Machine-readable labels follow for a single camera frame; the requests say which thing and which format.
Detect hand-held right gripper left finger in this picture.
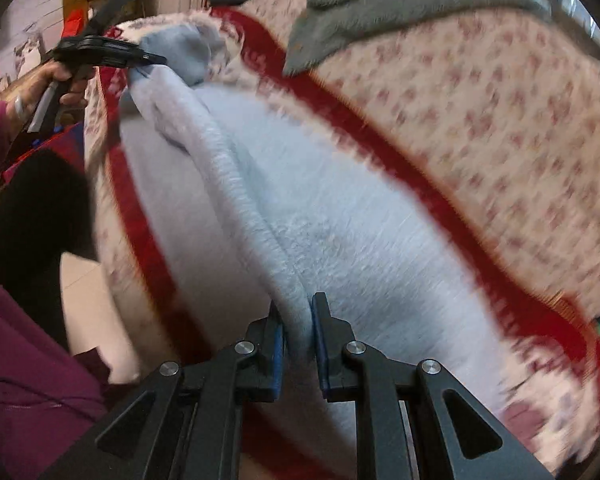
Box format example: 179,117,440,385
40,302,286,480

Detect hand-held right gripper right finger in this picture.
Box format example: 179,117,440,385
310,291,556,480

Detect grey fleece pants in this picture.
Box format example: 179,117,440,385
117,24,511,466

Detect person's left hand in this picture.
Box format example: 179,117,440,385
7,58,90,134

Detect red blue patterned cloth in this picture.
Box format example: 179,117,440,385
2,122,86,183

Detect person's black trouser leg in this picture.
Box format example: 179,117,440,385
0,150,98,353

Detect red bordered fleece blanket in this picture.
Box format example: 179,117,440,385
82,7,600,480

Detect grey-green fleece garment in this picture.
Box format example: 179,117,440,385
282,0,551,78

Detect person's maroon jacket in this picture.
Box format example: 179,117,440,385
0,285,112,480

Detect floral bedsheet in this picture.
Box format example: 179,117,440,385
250,0,600,321

